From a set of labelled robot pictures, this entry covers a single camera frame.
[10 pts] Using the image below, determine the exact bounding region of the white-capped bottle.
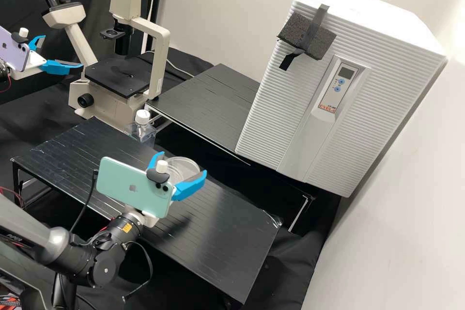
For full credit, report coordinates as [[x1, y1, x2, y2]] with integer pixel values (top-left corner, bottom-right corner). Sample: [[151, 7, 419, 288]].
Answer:
[[127, 109, 157, 146]]

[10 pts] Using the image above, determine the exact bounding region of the cream microscope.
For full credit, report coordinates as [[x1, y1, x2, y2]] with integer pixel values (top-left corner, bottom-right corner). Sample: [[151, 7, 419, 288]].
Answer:
[[42, 0, 172, 131]]

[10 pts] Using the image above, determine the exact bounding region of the right wrist camera phone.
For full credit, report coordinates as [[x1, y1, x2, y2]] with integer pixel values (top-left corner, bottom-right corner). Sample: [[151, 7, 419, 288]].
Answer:
[[98, 155, 178, 219]]

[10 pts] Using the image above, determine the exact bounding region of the petri dish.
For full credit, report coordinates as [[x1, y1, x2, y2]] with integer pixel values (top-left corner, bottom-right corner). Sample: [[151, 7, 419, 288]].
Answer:
[[161, 155, 202, 184]]

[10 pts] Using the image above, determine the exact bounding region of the left wrist camera phone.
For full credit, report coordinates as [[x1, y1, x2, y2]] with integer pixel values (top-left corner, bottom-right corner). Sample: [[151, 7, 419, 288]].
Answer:
[[0, 26, 31, 73]]

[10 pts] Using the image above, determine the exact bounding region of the incubator door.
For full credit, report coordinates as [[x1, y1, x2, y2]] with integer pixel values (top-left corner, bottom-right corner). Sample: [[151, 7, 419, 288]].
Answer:
[[234, 0, 448, 199]]

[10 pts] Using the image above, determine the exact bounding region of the white incubator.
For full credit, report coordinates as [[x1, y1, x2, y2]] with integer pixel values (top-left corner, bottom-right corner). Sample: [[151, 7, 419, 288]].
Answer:
[[294, 0, 450, 71]]

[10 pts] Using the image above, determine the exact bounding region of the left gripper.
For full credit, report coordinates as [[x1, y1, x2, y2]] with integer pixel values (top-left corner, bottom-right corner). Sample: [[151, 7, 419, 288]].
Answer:
[[10, 35, 85, 80]]

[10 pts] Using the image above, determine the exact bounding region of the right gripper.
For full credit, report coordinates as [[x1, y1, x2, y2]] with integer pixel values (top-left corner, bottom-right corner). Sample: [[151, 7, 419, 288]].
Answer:
[[139, 150, 208, 227]]

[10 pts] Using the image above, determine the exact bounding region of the wrist camera phone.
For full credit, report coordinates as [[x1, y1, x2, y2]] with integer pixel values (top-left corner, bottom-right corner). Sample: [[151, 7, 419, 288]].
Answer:
[[98, 155, 178, 219], [0, 26, 31, 73]]

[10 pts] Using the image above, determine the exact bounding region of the black cable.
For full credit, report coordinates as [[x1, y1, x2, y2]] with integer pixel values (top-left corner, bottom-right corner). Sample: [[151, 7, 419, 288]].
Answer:
[[69, 169, 99, 234]]

